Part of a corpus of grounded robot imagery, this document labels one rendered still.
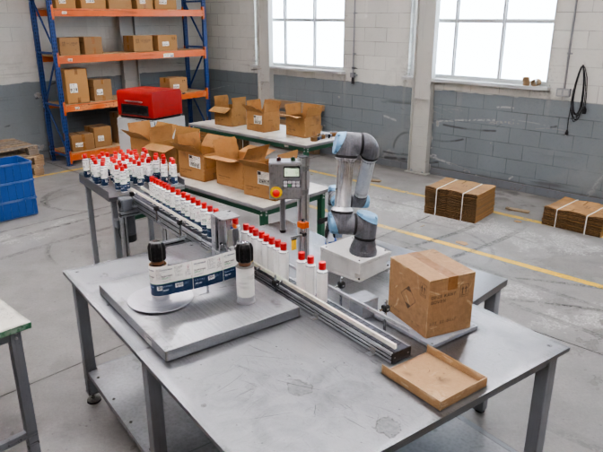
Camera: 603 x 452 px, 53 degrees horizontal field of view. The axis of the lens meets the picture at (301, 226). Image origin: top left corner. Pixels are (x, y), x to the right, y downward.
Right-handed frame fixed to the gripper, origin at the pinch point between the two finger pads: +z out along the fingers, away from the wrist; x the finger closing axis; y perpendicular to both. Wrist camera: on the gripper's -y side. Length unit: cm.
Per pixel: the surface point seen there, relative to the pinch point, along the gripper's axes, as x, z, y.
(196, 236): -40, 0, -72
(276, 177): -55, -52, 5
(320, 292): -70, -6, 43
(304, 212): -46, -34, 15
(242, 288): -93, -9, 14
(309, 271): -68, -14, 34
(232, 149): 102, -17, -175
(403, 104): 516, -7, -228
